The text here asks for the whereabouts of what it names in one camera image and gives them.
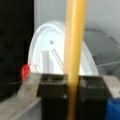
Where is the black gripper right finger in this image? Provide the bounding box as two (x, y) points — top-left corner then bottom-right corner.
(80, 76), (111, 120)

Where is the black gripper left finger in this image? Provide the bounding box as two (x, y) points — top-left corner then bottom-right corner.
(37, 74), (68, 120)

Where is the yellow cheese slice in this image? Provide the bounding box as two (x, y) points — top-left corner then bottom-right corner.
(64, 0), (87, 120)

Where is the red tomato slice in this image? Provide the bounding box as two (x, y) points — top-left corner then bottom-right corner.
(21, 64), (31, 80)

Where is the white round divided tray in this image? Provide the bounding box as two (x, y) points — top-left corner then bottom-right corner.
(25, 21), (100, 81)

